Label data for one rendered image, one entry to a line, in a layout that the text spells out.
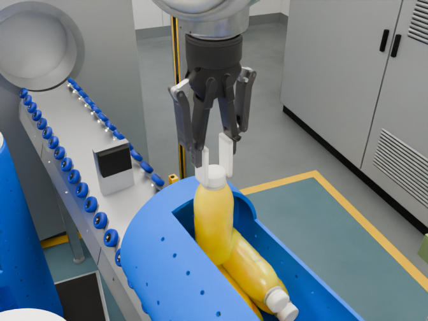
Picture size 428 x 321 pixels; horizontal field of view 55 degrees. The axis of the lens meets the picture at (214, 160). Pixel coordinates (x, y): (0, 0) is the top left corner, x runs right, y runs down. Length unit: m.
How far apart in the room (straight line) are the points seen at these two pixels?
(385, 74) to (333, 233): 0.95
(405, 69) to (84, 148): 1.70
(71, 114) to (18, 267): 0.59
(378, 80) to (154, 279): 2.12
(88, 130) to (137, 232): 0.88
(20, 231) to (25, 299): 0.29
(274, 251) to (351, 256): 1.57
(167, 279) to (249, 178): 2.18
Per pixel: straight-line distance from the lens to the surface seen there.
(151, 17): 5.33
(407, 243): 2.60
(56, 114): 1.75
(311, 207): 2.65
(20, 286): 1.66
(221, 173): 0.66
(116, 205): 1.22
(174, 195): 0.75
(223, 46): 0.53
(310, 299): 0.83
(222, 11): 0.31
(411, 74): 2.43
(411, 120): 2.47
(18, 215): 1.50
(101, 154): 1.17
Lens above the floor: 1.71
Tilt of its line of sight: 35 degrees down
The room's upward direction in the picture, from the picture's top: straight up
